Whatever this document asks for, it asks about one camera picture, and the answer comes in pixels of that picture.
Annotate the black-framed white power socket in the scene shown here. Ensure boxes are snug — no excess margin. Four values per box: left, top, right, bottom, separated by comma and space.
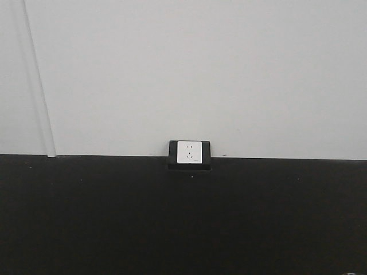
167, 140, 212, 171

